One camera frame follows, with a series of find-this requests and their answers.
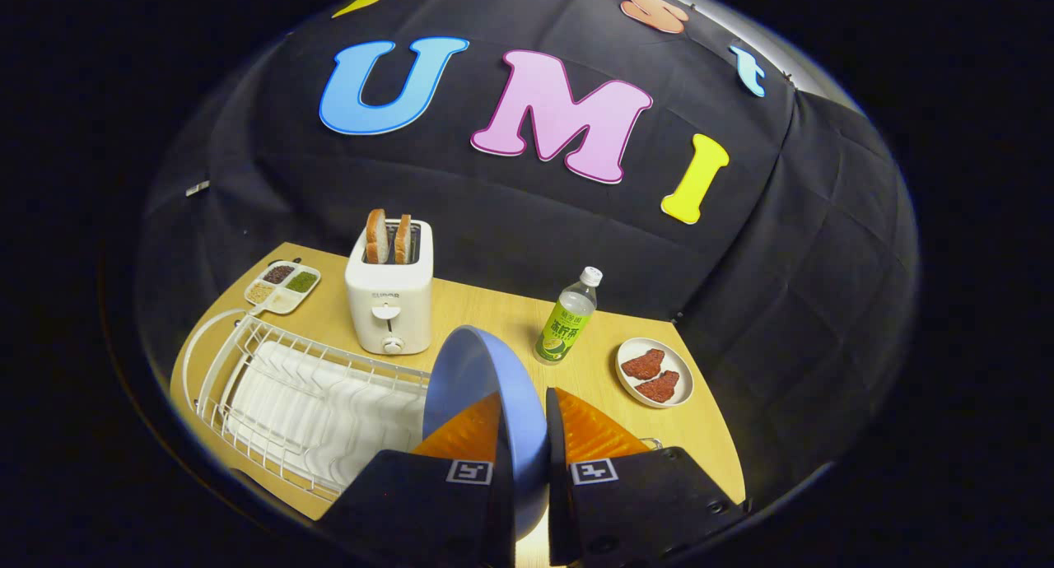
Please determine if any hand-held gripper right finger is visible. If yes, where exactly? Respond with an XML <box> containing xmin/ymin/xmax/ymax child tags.
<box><xmin>545</xmin><ymin>387</ymin><xmax>746</xmax><ymax>568</ymax></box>

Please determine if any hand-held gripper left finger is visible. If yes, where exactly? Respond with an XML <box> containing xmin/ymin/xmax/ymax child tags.
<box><xmin>317</xmin><ymin>391</ymin><xmax>515</xmax><ymax>568</ymax></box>

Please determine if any blue plate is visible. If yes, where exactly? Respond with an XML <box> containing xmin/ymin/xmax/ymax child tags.
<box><xmin>422</xmin><ymin>325</ymin><xmax>551</xmax><ymax>540</ymax></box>

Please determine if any white wire dish rack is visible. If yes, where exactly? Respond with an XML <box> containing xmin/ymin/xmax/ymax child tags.
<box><xmin>180</xmin><ymin>307</ymin><xmax>433</xmax><ymax>503</ymax></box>

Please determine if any small white oval dish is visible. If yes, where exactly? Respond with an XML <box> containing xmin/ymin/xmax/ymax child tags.
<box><xmin>616</xmin><ymin>338</ymin><xmax>695</xmax><ymax>409</ymax></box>

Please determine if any red meat piece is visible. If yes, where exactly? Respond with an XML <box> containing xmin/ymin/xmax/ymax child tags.
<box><xmin>634</xmin><ymin>370</ymin><xmax>681</xmax><ymax>403</ymax></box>
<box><xmin>621</xmin><ymin>348</ymin><xmax>666</xmax><ymax>379</ymax></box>

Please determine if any green label drink bottle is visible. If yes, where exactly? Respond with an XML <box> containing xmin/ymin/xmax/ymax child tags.
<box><xmin>534</xmin><ymin>266</ymin><xmax>604</xmax><ymax>365</ymax></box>

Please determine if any white toaster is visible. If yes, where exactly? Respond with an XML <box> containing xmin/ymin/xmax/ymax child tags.
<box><xmin>344</xmin><ymin>219</ymin><xmax>435</xmax><ymax>356</ymax></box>

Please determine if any black backdrop cloth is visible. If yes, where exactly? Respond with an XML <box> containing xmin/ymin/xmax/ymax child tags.
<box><xmin>136</xmin><ymin>0</ymin><xmax>919</xmax><ymax>503</ymax></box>

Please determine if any divided white seasoning tray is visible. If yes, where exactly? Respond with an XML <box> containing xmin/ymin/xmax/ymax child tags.
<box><xmin>245</xmin><ymin>259</ymin><xmax>322</xmax><ymax>315</ymax></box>

